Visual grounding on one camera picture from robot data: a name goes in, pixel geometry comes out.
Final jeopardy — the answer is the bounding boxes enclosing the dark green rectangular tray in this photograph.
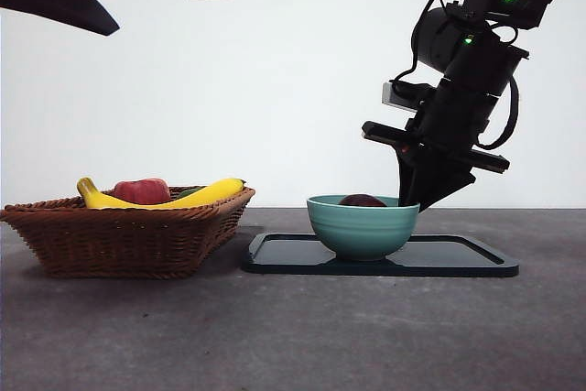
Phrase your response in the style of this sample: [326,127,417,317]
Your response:
[241,232,521,278]

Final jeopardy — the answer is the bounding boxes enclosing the yellow banana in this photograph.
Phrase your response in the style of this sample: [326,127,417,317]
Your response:
[76,177,247,211]

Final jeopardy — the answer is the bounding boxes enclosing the teal ribbed bowl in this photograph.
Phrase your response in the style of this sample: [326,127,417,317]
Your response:
[306,194,421,262]

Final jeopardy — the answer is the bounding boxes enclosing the looped black right arm cable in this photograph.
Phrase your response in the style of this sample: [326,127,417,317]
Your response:
[475,74,521,150]

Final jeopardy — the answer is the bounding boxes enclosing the red apple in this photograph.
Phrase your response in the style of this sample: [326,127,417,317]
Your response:
[113,179,172,204]

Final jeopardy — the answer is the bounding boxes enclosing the dark red plum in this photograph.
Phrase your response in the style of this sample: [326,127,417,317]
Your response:
[338,193,388,208]

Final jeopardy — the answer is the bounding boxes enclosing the brown wicker basket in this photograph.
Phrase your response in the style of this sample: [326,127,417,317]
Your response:
[0,187,256,280]

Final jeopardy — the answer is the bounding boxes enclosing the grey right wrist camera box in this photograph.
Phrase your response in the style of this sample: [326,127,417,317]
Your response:
[381,81,416,112]

